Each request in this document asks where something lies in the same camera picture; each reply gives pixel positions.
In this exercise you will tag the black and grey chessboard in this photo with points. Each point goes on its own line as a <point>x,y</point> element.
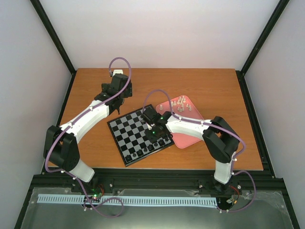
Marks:
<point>128,134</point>

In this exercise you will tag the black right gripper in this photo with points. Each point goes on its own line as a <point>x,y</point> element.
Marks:
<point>152,139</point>

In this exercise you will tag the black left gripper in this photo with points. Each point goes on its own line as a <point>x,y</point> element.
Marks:
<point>129,92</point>

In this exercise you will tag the black rook chess piece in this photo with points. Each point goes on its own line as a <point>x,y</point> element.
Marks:
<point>128,158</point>

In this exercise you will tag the black left frame post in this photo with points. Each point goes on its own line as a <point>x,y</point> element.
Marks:
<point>53,35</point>

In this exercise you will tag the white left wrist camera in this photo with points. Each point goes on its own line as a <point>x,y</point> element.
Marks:
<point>117,71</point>

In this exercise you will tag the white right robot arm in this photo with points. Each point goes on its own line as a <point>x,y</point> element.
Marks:
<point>223,143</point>

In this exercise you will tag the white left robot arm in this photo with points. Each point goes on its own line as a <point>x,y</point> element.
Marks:
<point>61,151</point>

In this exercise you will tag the black frame post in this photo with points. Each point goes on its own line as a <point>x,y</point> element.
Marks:
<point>53,35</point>
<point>279,9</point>

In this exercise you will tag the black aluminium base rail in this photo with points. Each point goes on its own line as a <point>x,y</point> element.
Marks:
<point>201,180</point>

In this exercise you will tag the light blue slotted cable duct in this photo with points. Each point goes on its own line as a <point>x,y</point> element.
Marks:
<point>130,201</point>

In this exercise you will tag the black right frame post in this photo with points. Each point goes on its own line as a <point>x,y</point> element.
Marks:
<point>279,9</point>

